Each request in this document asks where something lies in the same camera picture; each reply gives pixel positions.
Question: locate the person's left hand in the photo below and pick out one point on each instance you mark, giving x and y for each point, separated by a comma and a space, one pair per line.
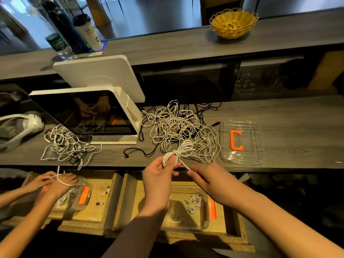
160, 185

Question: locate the person's right hand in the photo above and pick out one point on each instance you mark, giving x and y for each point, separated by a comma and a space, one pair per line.
217, 182

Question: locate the clear container drawer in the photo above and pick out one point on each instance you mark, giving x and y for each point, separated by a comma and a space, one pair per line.
180, 225
80, 198

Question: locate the person's right forearm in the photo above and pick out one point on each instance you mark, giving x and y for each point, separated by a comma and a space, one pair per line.
290, 225

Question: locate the wooden drawer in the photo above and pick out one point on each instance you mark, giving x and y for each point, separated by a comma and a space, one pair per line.
236, 225
102, 209

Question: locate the small white connector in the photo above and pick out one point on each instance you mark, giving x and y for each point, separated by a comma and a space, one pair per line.
100, 203
107, 189

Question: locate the white touchscreen monitor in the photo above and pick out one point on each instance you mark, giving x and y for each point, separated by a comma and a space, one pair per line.
80, 112

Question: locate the white customer display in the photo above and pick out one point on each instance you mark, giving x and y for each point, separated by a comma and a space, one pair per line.
99, 75

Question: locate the grey wooden bar counter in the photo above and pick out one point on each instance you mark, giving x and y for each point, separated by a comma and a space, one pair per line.
172, 48

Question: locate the white headset device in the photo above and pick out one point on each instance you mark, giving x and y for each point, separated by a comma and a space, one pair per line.
32, 123

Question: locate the blue white notebook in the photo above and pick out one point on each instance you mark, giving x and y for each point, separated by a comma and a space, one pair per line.
103, 47

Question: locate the flat cardboard sheet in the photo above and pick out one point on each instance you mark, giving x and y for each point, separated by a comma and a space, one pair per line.
325, 69

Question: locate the yellow woven basket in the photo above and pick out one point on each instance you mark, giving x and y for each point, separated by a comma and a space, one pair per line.
233, 23

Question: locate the white paper coffee cup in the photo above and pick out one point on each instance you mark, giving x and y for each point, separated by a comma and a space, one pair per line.
88, 33

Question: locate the clear plastic water bottle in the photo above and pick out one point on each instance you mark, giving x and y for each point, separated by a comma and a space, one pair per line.
56, 43

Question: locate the brown wooden chair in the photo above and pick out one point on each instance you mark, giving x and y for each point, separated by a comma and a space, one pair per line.
220, 5

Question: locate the black thermos bottle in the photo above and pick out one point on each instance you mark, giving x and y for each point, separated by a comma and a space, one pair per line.
70, 29

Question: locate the round wooden table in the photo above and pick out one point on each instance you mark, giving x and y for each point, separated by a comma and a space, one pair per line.
98, 10

